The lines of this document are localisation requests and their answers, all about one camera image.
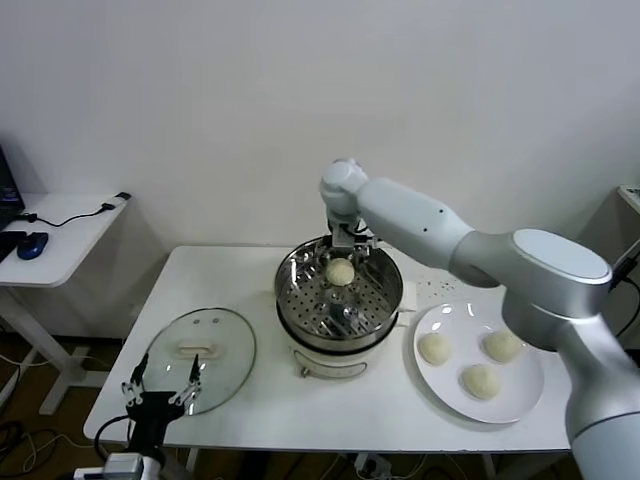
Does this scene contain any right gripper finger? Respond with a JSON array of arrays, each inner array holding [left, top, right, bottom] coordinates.
[[355, 236, 381, 275], [313, 238, 335, 267]]

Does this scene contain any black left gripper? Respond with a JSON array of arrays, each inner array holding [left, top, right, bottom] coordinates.
[[121, 352, 203, 451]]

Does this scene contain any white steamed baozi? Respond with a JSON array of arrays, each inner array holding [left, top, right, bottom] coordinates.
[[459, 363, 502, 402], [482, 329, 524, 364], [324, 258, 356, 288], [417, 333, 453, 367]]

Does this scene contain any oval glass pot lid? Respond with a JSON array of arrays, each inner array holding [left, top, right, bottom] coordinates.
[[142, 308, 257, 417]]

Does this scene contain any stainless steel steamer basket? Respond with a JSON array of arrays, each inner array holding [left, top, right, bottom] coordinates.
[[259, 235, 419, 351]]

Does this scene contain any cream electric cooker base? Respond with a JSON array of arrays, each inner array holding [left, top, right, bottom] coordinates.
[[274, 309, 401, 381]]

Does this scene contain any large white plate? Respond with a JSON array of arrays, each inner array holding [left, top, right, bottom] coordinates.
[[412, 301, 545, 425]]

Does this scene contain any white side table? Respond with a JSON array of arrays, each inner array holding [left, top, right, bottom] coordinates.
[[0, 193, 132, 417]]

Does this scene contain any blue computer mouse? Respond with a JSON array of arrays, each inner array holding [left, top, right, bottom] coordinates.
[[15, 233, 50, 262]]

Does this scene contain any white power strip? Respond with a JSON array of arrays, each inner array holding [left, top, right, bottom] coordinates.
[[353, 452, 394, 476]]

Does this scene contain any black laptop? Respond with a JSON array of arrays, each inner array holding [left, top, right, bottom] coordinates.
[[0, 146, 27, 265]]

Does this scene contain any white desk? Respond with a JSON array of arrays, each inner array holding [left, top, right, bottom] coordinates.
[[613, 183, 640, 221]]

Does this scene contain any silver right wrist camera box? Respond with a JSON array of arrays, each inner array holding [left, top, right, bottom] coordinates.
[[329, 222, 360, 249]]

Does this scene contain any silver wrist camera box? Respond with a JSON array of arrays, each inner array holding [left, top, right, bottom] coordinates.
[[329, 222, 360, 249], [74, 452, 164, 480]]

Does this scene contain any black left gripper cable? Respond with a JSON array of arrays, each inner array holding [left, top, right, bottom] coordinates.
[[94, 414, 134, 456]]

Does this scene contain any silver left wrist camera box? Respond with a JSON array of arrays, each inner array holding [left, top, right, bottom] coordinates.
[[74, 452, 164, 480]]

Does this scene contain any black power adapter cable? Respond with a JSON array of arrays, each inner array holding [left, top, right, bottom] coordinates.
[[608, 247, 640, 346]]

